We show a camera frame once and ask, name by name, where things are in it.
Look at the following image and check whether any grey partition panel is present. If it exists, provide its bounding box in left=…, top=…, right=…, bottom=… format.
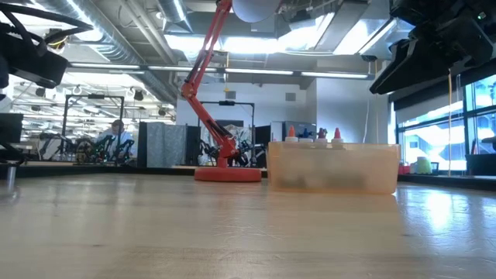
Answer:
left=138, top=122, right=188, bottom=168

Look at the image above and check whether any person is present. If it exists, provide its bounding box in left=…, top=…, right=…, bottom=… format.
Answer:
left=95, top=119, right=135, bottom=160

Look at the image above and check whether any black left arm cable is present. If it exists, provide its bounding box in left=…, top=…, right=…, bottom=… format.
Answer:
left=0, top=2, right=95, bottom=51

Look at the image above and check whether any black monitor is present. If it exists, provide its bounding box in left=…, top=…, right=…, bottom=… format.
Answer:
left=0, top=112, right=24, bottom=144

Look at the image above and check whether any silver ventilation duct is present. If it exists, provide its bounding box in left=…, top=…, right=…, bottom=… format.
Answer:
left=34, top=0, right=179, bottom=105

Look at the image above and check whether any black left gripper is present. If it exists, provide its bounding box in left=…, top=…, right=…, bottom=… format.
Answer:
left=0, top=22, right=70, bottom=102

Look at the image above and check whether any orange translucent plastic bin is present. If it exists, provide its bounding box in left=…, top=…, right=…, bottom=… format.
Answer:
left=266, top=141, right=402, bottom=195

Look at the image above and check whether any black ceiling cord reel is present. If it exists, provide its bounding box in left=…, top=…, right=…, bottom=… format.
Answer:
left=44, top=29, right=71, bottom=53

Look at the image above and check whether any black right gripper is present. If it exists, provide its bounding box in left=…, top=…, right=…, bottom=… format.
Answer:
left=370, top=0, right=496, bottom=95

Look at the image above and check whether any red desk lamp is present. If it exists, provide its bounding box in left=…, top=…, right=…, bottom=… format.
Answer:
left=181, top=0, right=282, bottom=183

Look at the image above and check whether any grey metal cabinet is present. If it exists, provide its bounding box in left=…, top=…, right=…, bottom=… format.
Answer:
left=270, top=120, right=318, bottom=143

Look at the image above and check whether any grey metal post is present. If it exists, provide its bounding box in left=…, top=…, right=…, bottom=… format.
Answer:
left=5, top=163, right=19, bottom=188

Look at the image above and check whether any black aluminium table frame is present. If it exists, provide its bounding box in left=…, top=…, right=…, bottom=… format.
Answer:
left=0, top=162, right=496, bottom=191

